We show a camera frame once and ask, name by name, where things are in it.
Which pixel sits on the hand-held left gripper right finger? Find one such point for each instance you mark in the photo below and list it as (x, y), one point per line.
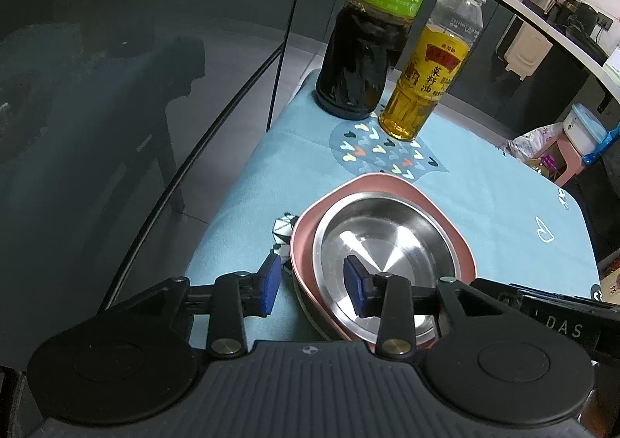
(356, 288)

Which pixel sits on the pink square bowl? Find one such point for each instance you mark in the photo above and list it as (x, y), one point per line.
(302, 244)

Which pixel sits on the blue printed tablecloth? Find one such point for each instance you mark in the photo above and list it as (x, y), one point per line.
(484, 210)

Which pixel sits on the white and pink plastic bag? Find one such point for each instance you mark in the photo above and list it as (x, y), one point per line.
(533, 142)

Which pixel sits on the stainless steel bowl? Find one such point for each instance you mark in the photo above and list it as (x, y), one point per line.
(387, 230)

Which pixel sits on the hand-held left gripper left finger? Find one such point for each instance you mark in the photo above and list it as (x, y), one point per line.
(269, 285)

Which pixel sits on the black kitchen appliance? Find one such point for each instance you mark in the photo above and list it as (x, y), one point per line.
(579, 14)

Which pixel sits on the yellow cooking oil bottle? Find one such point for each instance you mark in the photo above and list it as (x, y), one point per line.
(421, 80)

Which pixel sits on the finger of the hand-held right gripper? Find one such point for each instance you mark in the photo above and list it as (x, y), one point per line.
(496, 289)

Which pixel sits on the dark vinegar bottle green label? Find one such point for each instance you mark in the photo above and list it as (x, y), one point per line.
(363, 55)

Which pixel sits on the white container with blue lid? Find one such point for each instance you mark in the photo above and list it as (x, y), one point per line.
(583, 130)

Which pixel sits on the pink plastic stool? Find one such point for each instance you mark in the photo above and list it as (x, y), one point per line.
(569, 169)

